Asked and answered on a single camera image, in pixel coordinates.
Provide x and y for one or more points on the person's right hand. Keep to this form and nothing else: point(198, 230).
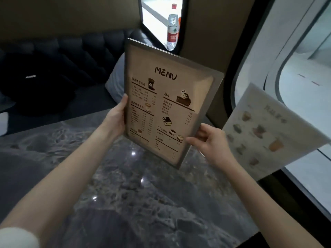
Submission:
point(214, 147)

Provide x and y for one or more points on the framed beige menu stand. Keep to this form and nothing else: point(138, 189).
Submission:
point(168, 100)

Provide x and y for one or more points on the person's left hand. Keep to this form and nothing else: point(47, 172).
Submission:
point(115, 121)

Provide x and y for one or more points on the white flat sheet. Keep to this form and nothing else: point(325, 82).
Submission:
point(3, 123)

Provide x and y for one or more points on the white drinks menu stand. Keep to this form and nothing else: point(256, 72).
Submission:
point(271, 131)

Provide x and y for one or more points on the black tufted leather sofa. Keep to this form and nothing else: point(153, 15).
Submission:
point(95, 54)

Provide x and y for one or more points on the black backpack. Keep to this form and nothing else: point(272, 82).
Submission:
point(36, 85)

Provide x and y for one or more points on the large rounded window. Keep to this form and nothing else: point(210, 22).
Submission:
point(297, 61)

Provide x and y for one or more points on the grey marble table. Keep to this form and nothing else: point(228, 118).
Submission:
point(142, 198)

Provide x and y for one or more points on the orange drink bottle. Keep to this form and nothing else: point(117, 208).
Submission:
point(179, 28)

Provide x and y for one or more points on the grey cushion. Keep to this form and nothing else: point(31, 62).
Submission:
point(116, 82)

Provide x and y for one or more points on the red label water bottle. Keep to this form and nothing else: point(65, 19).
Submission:
point(172, 33)

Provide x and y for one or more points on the person's right forearm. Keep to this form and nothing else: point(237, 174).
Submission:
point(263, 211)

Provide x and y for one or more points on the person's white shirt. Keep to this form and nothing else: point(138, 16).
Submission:
point(15, 238)

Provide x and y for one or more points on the person's left forearm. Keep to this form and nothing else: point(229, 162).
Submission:
point(57, 185)

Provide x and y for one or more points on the small black framed window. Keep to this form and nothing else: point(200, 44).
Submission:
point(155, 18)

